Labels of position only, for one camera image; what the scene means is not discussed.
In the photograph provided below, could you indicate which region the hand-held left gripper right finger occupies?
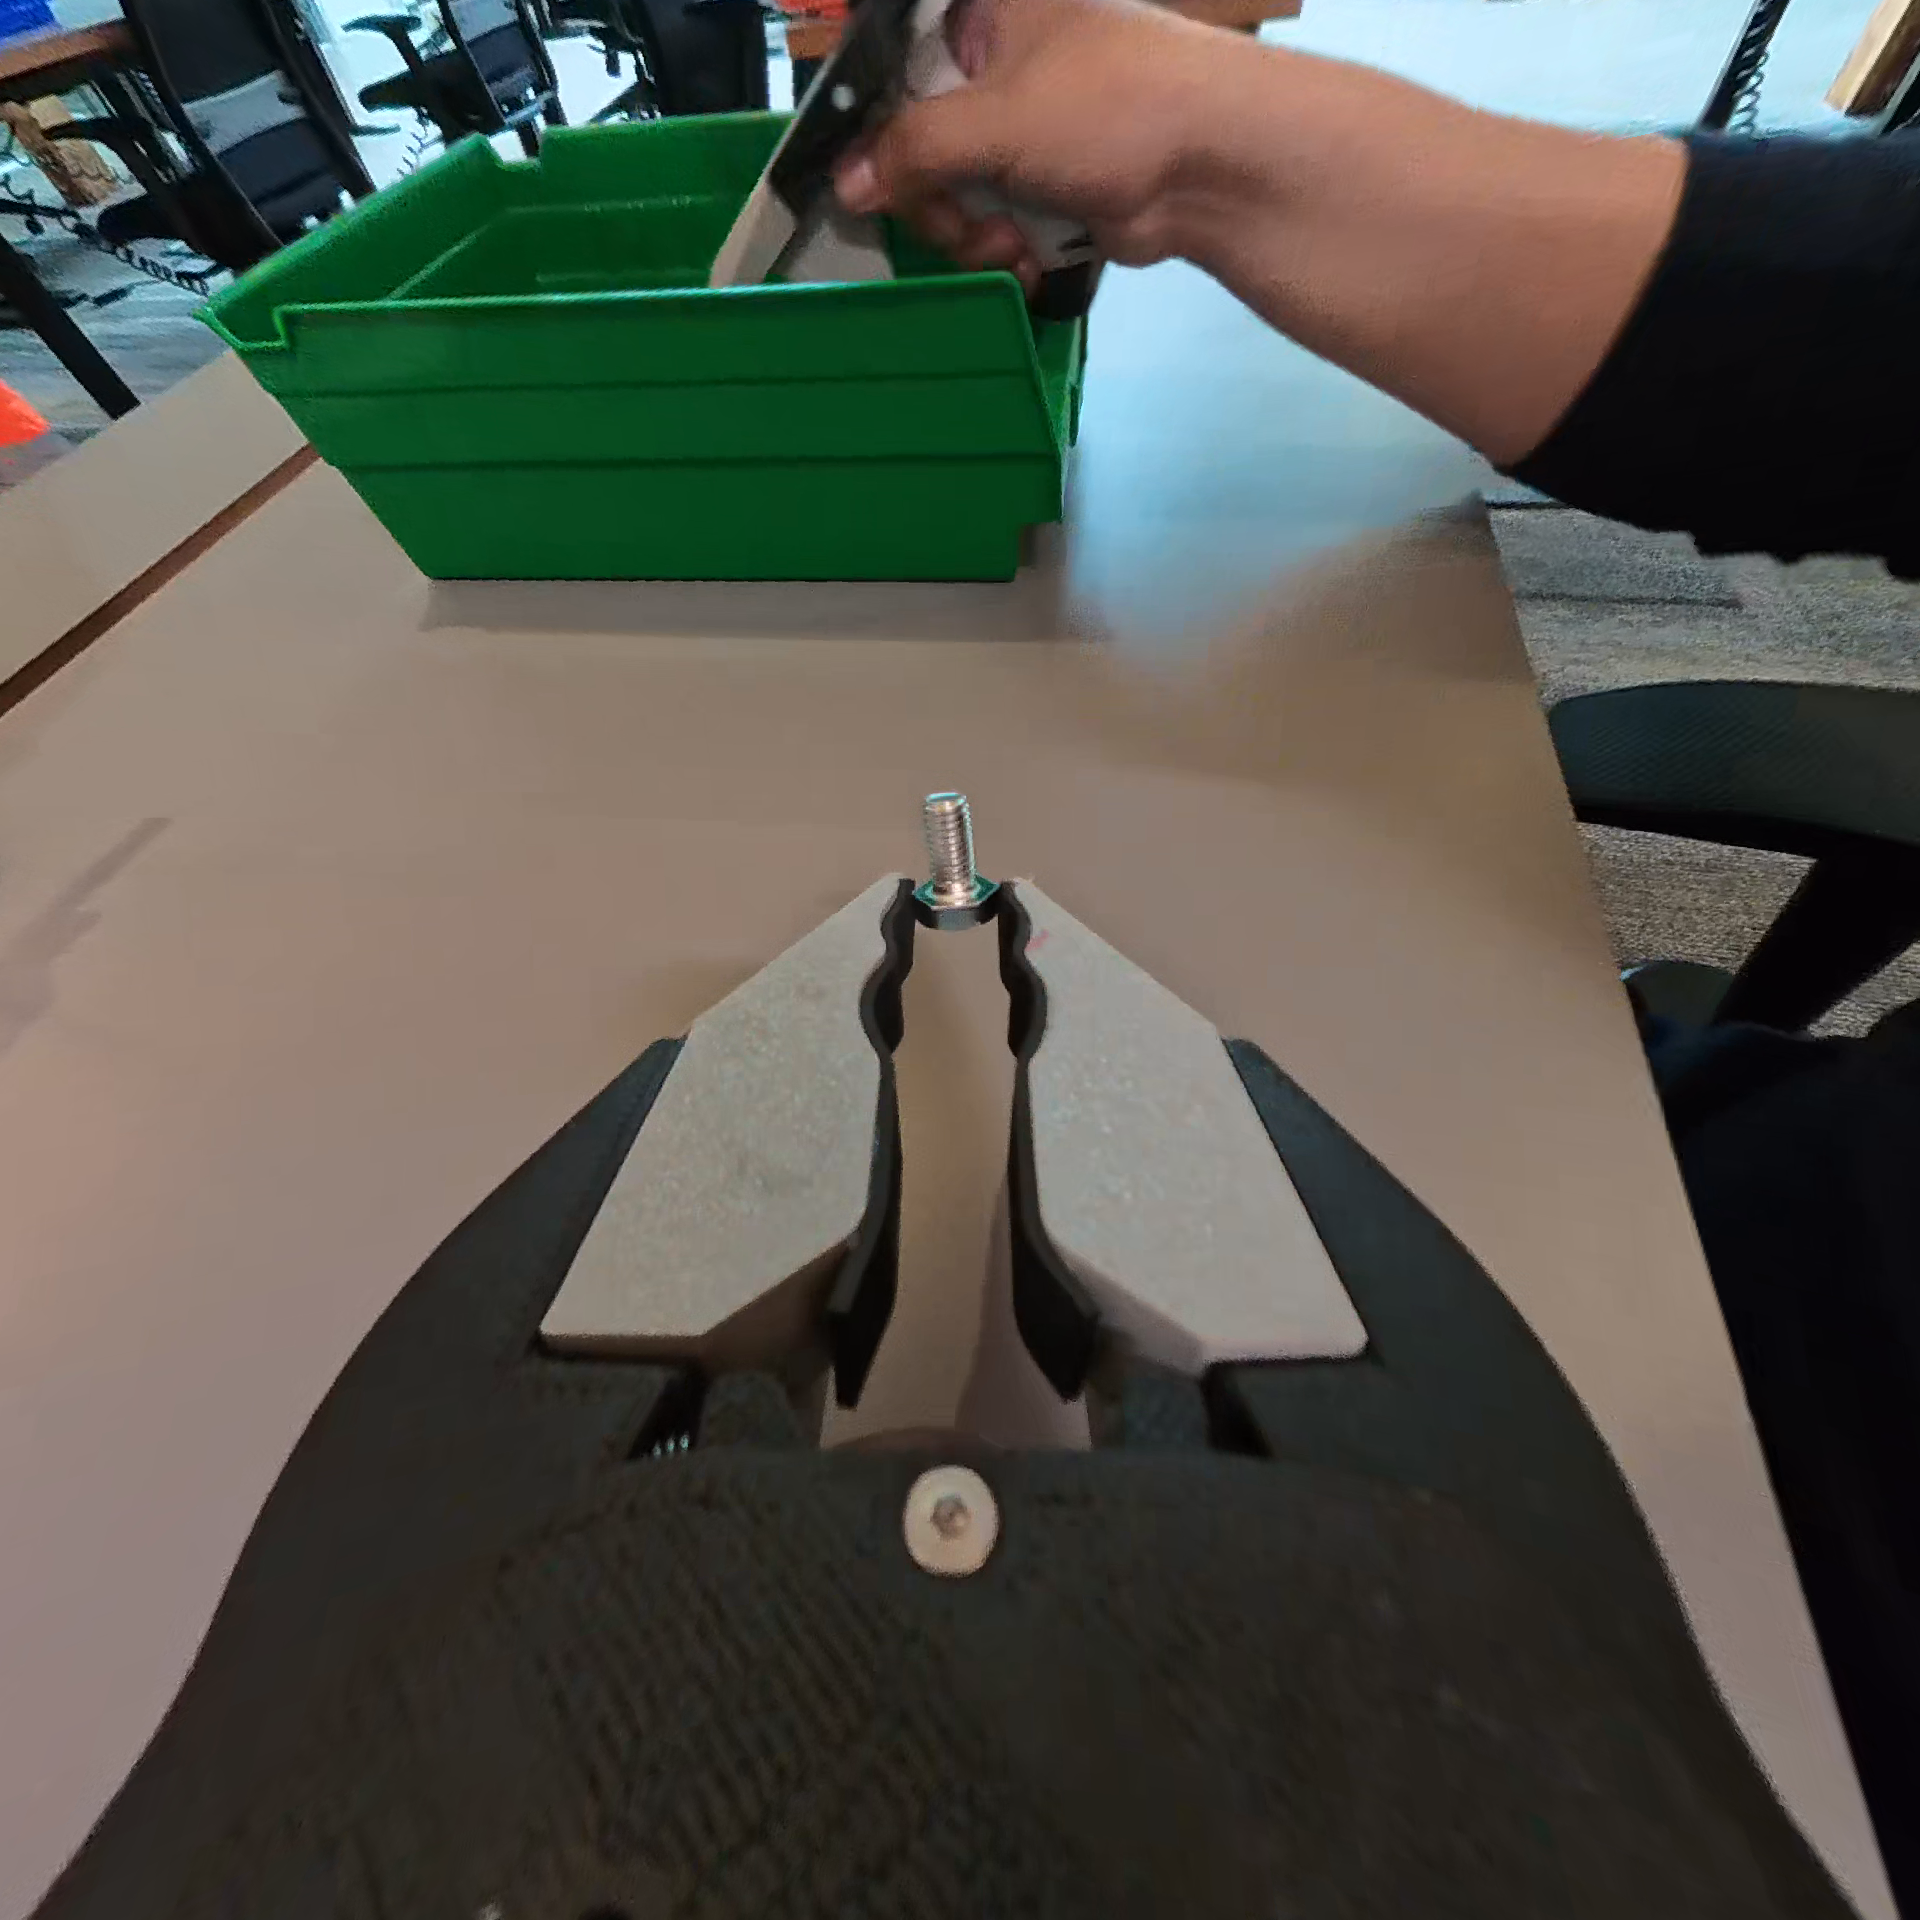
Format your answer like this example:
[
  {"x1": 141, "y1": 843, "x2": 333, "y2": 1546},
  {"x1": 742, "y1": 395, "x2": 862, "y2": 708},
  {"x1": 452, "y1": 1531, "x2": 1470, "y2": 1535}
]
[{"x1": 1000, "y1": 879, "x2": 1369, "y2": 1403}]

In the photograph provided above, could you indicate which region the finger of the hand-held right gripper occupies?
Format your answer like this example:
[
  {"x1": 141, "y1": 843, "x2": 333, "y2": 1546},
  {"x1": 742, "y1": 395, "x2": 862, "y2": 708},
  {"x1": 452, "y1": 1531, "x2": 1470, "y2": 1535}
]
[
  {"x1": 776, "y1": 211, "x2": 895, "y2": 289},
  {"x1": 708, "y1": 162, "x2": 819, "y2": 290}
]

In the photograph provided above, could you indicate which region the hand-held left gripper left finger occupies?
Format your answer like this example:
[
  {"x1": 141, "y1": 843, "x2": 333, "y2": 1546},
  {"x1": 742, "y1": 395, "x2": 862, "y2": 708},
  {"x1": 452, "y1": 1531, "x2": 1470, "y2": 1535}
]
[{"x1": 539, "y1": 878, "x2": 911, "y2": 1413}]

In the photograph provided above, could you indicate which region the green plastic bin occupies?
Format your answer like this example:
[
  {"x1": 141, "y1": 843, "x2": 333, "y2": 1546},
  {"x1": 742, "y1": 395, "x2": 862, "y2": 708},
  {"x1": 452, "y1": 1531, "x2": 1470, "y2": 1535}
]
[{"x1": 198, "y1": 113, "x2": 1087, "y2": 585}]

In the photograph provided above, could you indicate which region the large silver hex bolt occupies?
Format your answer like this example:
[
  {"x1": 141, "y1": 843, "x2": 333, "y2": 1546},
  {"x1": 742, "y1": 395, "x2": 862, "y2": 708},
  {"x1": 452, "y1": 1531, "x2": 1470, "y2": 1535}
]
[{"x1": 908, "y1": 790, "x2": 993, "y2": 933}]

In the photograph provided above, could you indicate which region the person's right forearm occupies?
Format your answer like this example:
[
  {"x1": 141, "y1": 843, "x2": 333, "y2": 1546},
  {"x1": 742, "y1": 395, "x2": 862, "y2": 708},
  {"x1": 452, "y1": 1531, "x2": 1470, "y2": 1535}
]
[{"x1": 1183, "y1": 46, "x2": 1920, "y2": 578}]

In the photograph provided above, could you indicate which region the person's right hand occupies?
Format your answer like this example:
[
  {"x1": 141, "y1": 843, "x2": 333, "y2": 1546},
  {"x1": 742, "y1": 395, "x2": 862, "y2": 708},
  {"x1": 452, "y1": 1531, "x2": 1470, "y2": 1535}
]
[{"x1": 832, "y1": 0, "x2": 1247, "y2": 279}]

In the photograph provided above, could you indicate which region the black office chair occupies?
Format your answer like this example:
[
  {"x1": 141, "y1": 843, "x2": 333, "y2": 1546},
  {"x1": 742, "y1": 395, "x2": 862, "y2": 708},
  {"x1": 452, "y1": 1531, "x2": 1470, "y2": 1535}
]
[
  {"x1": 598, "y1": 0, "x2": 774, "y2": 119},
  {"x1": 45, "y1": 0, "x2": 377, "y2": 279},
  {"x1": 345, "y1": 0, "x2": 569, "y2": 153}
]

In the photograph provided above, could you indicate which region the person's dark clothing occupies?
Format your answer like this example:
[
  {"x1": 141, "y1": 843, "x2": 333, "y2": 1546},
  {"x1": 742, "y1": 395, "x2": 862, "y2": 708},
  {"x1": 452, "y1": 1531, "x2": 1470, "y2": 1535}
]
[{"x1": 1633, "y1": 996, "x2": 1920, "y2": 1920}]

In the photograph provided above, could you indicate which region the dark grey office chair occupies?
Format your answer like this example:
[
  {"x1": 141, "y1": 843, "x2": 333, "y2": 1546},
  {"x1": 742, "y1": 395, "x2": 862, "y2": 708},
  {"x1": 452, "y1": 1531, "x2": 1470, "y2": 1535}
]
[{"x1": 1545, "y1": 681, "x2": 1920, "y2": 1038}]

